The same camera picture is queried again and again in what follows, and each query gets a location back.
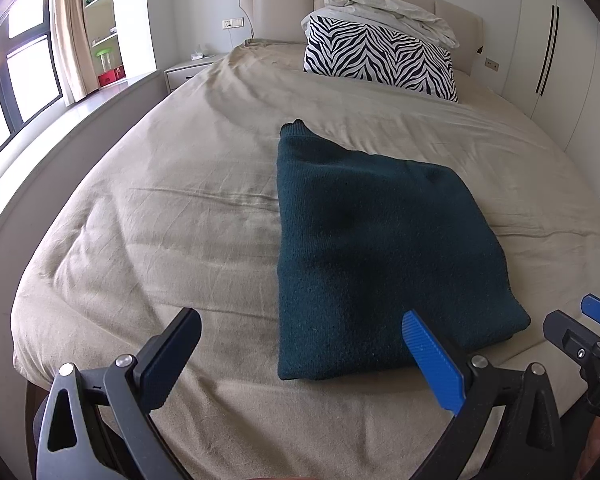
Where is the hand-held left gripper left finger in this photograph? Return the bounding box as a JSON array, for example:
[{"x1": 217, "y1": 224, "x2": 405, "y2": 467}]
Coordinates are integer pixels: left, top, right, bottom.
[{"x1": 34, "y1": 306, "x2": 203, "y2": 480}]

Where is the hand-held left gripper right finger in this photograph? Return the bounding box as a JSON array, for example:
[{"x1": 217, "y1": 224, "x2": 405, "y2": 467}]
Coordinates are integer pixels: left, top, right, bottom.
[{"x1": 401, "y1": 310, "x2": 563, "y2": 480}]

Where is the dark teal knit sweater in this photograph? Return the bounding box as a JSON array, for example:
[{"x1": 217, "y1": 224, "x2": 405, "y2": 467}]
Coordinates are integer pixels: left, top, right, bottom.
[{"x1": 276, "y1": 119, "x2": 532, "y2": 382}]

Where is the bed with beige sheet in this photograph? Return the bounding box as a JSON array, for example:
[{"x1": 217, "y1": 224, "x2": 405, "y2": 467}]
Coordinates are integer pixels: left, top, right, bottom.
[{"x1": 10, "y1": 37, "x2": 588, "y2": 480}]

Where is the white window ledge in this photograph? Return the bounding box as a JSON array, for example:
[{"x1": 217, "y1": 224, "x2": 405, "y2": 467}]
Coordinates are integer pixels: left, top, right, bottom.
[{"x1": 0, "y1": 67, "x2": 169, "y2": 273}]

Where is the white wardrobe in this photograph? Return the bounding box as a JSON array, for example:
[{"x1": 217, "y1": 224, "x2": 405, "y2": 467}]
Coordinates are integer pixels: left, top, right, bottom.
[{"x1": 500, "y1": 0, "x2": 600, "y2": 201}]

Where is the red box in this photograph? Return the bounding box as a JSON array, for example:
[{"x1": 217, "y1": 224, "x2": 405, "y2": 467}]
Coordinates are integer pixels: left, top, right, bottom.
[{"x1": 98, "y1": 67, "x2": 126, "y2": 89}]

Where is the white nightstand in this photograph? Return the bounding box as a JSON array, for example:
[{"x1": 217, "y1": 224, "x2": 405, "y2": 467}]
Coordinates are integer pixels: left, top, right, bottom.
[{"x1": 164, "y1": 54, "x2": 229, "y2": 94}]

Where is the zebra print pillow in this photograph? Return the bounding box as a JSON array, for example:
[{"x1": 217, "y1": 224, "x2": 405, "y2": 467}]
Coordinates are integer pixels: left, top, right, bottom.
[{"x1": 302, "y1": 14, "x2": 459, "y2": 104}]

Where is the black framed window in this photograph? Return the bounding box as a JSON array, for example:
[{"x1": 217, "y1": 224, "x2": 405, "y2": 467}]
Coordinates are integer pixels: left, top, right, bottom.
[{"x1": 0, "y1": 0, "x2": 64, "y2": 171}]

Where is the beige curtain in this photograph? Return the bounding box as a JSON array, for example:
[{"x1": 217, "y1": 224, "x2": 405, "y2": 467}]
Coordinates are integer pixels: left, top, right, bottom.
[{"x1": 50, "y1": 0, "x2": 89, "y2": 106}]

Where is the folded cream blanket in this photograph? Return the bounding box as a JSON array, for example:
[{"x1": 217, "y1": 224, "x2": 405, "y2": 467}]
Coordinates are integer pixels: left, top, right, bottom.
[{"x1": 324, "y1": 0, "x2": 460, "y2": 51}]

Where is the beige padded headboard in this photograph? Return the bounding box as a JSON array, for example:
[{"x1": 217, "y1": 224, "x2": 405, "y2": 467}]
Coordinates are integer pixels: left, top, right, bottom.
[{"x1": 240, "y1": 0, "x2": 484, "y2": 77}]

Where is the cream wall shelf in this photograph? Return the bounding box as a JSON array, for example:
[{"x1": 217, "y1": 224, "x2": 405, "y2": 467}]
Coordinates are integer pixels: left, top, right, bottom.
[{"x1": 82, "y1": 0, "x2": 127, "y2": 91}]

